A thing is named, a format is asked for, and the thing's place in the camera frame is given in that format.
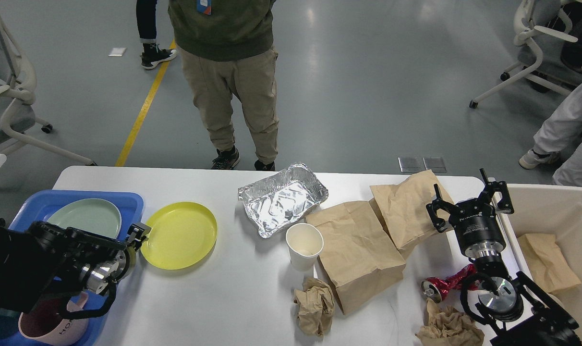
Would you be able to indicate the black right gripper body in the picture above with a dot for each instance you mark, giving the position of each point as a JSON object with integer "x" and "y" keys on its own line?
{"x": 476, "y": 229}

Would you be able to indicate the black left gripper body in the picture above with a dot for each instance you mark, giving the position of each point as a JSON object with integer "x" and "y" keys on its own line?
{"x": 101, "y": 268}

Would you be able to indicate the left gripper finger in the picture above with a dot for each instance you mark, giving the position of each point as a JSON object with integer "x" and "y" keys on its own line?
{"x": 138, "y": 234}

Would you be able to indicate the yellow plate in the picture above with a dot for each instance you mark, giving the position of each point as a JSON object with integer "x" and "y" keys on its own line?
{"x": 182, "y": 234}

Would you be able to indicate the pink mug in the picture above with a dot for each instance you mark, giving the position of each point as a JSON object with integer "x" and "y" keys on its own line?
{"x": 44, "y": 324}

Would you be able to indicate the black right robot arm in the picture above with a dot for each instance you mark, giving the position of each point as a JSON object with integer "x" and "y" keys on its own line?
{"x": 516, "y": 308}

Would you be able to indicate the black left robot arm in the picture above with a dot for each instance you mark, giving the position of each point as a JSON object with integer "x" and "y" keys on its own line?
{"x": 80, "y": 268}

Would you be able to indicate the rear brown paper bag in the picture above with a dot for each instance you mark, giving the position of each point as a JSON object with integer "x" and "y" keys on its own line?
{"x": 403, "y": 209}

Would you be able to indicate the pale green plate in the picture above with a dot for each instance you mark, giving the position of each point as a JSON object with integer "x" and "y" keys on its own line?
{"x": 94, "y": 215}

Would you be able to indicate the floor outlet plate right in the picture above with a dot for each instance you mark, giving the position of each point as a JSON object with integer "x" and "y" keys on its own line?
{"x": 435, "y": 164}

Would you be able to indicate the floor outlet plate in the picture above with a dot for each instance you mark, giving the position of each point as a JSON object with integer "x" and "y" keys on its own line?
{"x": 410, "y": 164}
{"x": 435, "y": 164}

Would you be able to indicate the floor outlet plate left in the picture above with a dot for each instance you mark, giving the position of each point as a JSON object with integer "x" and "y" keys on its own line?
{"x": 410, "y": 164}

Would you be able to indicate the crushed red can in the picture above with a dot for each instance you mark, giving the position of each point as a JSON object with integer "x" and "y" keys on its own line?
{"x": 437, "y": 289}

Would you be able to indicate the white plastic bin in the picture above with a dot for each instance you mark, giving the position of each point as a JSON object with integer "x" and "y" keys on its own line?
{"x": 548, "y": 209}

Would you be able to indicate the brown bag in bin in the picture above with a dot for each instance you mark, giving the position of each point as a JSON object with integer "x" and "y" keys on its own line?
{"x": 548, "y": 267}

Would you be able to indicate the large brown paper bag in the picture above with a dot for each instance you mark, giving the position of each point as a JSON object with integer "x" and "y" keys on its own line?
{"x": 358, "y": 256}

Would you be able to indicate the blue plastic tray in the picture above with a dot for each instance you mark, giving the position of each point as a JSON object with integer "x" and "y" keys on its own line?
{"x": 39, "y": 207}

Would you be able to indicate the crumpled brown paper wad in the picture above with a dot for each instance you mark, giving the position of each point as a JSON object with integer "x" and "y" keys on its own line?
{"x": 448, "y": 327}

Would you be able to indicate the white paper cup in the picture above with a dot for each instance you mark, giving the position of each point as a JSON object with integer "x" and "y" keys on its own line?
{"x": 305, "y": 243}

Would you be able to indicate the aluminium foil tray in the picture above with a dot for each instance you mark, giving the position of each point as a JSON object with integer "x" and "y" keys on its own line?
{"x": 276, "y": 202}

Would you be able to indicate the crumpled brown paper ball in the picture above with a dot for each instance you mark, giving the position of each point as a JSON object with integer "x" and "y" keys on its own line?
{"x": 316, "y": 307}

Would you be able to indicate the person in dark jeans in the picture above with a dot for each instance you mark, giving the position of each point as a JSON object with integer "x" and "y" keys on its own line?
{"x": 146, "y": 20}

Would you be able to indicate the white paper scrap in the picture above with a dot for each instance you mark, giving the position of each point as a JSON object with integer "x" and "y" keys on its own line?
{"x": 117, "y": 52}

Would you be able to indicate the grey office chair left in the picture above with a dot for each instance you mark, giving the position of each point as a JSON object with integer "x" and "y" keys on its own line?
{"x": 17, "y": 95}

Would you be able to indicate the person in khaki trousers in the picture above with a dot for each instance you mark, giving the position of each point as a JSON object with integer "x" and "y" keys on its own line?
{"x": 227, "y": 50}

